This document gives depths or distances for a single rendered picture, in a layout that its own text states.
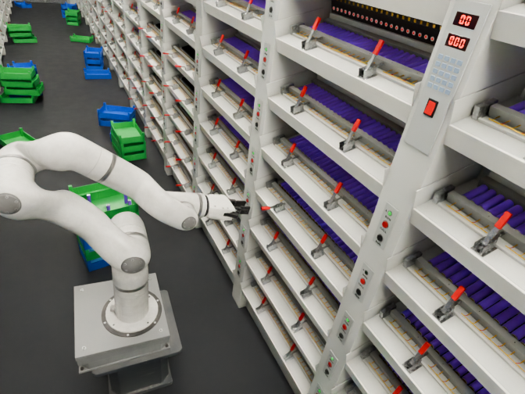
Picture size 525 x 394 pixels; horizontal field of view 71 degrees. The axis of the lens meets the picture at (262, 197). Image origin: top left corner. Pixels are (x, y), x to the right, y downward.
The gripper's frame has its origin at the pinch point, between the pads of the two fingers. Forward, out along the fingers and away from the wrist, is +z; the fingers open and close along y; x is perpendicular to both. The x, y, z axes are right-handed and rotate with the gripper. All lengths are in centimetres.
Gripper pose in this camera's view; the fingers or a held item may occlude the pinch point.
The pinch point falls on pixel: (242, 207)
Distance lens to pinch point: 133.7
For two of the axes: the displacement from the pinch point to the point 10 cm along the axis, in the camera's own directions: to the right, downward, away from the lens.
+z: 8.3, 0.5, 5.6
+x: 3.4, -8.4, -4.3
